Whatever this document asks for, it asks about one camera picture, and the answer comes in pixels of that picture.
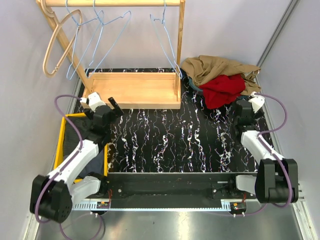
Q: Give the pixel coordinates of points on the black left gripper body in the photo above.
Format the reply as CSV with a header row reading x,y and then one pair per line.
x,y
114,116

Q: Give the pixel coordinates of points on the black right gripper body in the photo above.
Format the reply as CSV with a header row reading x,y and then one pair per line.
x,y
256,117

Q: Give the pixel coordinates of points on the tan brown skirt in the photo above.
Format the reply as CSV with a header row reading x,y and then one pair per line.
x,y
204,68

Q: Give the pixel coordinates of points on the blue wire hanger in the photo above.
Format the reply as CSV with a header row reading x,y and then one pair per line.
x,y
107,34
164,39
75,45

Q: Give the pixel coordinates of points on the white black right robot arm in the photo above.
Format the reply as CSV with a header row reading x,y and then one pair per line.
x,y
276,181

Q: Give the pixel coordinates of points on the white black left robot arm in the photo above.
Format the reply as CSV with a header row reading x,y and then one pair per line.
x,y
54,195

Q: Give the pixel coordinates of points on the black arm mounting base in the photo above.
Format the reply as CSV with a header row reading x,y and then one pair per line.
x,y
174,192

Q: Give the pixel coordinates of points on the yellow plastic crate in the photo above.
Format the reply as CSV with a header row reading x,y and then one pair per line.
x,y
69,140

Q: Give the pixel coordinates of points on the red cloth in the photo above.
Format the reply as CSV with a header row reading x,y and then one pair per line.
x,y
222,90

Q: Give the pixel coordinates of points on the wooden clothes rack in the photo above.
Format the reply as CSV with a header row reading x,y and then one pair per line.
x,y
131,90

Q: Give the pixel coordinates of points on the black marble pattern mat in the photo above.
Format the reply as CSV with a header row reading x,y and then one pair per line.
x,y
192,139

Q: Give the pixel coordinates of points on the teal plastic basin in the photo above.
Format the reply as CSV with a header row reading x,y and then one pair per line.
x,y
190,84

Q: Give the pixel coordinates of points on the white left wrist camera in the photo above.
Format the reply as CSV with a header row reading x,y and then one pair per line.
x,y
92,102

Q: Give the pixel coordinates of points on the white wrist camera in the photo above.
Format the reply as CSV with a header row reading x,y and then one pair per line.
x,y
257,101
92,102

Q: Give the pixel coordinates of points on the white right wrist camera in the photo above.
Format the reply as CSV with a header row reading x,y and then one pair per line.
x,y
257,101

